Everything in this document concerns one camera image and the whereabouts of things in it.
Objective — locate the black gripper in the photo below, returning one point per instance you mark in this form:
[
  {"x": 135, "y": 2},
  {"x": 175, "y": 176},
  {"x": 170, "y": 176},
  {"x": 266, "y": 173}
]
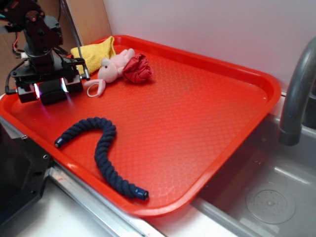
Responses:
[{"x": 49, "y": 66}]

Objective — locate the small black box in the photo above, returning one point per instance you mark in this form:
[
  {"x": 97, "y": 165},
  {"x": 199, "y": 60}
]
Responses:
[{"x": 51, "y": 92}]

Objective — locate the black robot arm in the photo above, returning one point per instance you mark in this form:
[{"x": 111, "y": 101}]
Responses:
[{"x": 42, "y": 33}]

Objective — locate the black box at left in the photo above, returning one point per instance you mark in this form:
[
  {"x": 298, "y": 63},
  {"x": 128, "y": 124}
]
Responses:
[{"x": 24, "y": 167}]

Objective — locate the yellow knitted cloth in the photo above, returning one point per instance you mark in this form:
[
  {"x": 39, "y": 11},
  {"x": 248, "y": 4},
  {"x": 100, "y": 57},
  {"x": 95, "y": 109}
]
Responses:
[{"x": 94, "y": 53}]

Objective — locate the pink pig plush toy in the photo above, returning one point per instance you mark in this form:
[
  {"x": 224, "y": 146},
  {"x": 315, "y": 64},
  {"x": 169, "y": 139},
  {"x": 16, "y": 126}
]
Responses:
[{"x": 110, "y": 70}]

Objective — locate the crumpled red cloth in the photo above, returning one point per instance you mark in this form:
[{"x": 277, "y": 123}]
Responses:
[{"x": 137, "y": 69}]

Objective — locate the red plastic tray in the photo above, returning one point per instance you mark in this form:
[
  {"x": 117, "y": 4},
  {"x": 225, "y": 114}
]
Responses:
[{"x": 173, "y": 132}]

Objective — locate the grey toy sink basin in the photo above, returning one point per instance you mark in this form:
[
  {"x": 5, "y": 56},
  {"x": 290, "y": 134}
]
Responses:
[{"x": 265, "y": 189}]

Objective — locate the grey sink faucet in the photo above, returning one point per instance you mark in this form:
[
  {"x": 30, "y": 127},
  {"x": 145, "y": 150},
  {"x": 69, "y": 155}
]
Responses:
[{"x": 300, "y": 102}]

